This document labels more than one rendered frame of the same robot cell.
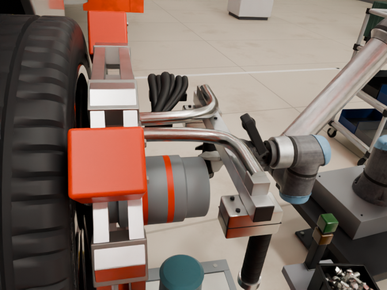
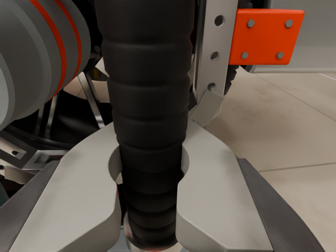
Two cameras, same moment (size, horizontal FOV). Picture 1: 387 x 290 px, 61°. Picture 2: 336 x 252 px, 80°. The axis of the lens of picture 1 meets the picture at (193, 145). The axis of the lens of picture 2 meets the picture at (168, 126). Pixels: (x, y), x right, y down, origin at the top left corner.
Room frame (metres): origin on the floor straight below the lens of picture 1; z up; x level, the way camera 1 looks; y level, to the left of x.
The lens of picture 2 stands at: (0.76, -0.12, 0.89)
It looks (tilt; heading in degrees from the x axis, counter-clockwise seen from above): 31 degrees down; 103
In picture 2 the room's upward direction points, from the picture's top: straight up
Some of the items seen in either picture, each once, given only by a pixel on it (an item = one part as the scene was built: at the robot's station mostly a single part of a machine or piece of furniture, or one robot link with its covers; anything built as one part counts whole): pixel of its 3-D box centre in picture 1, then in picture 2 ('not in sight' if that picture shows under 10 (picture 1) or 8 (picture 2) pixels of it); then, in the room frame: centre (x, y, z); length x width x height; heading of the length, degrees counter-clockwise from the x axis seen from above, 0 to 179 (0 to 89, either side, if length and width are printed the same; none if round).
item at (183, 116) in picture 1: (175, 88); not in sight; (0.64, 0.05, 1.03); 0.19 x 0.18 x 0.11; 105
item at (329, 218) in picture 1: (327, 222); not in sight; (0.71, -0.40, 0.64); 0.04 x 0.04 x 0.04; 15
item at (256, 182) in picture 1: (195, 138); not in sight; (0.45, 0.00, 1.03); 0.19 x 0.18 x 0.11; 105
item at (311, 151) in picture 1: (304, 151); not in sight; (0.81, -0.32, 0.81); 0.12 x 0.09 x 0.10; 105
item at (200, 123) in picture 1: (201, 117); not in sight; (0.73, -0.01, 0.93); 0.09 x 0.05 x 0.05; 105
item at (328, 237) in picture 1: (322, 235); not in sight; (0.71, -0.40, 0.59); 0.04 x 0.04 x 0.04; 15
